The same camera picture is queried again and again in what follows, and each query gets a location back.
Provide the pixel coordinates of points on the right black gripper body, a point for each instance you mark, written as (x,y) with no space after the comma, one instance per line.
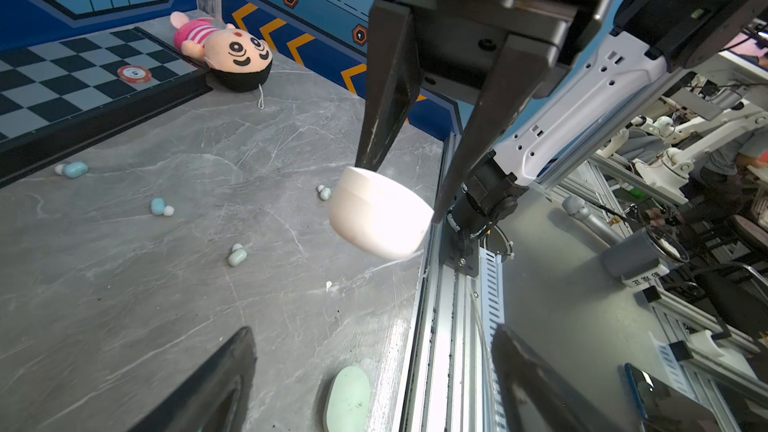
(450,46)

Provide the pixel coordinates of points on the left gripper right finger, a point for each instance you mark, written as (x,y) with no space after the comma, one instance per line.
(534,396)

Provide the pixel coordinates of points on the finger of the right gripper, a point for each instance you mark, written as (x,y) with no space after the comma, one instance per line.
(393,80)
(518,69)

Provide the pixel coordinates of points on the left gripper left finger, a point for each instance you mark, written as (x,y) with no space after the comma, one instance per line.
(215,396)

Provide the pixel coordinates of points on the white earbud charging case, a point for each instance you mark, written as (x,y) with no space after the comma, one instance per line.
(377,214)

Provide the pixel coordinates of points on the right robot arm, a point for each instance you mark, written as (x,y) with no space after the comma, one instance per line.
(648,39)

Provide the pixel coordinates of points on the green earbud charging case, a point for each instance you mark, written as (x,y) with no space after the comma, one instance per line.
(348,401)

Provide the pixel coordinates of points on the green earbud right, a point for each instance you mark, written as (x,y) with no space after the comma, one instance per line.
(324,193)

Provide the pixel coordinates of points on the green earbud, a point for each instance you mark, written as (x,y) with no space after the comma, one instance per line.
(324,193)
(237,255)

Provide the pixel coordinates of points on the green earbud middle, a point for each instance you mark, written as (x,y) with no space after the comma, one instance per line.
(237,255)

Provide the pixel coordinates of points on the pink plush doll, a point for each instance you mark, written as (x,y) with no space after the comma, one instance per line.
(241,62)

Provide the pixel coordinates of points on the blue earbud centre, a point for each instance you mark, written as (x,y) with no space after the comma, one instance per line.
(158,207)

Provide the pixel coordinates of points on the red poker chip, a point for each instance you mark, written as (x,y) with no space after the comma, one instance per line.
(134,74)

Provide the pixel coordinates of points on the blue earbud near board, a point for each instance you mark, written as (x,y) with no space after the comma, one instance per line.
(71,170)

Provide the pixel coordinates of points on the black grey checkerboard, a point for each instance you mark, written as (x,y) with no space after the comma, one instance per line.
(59,98)

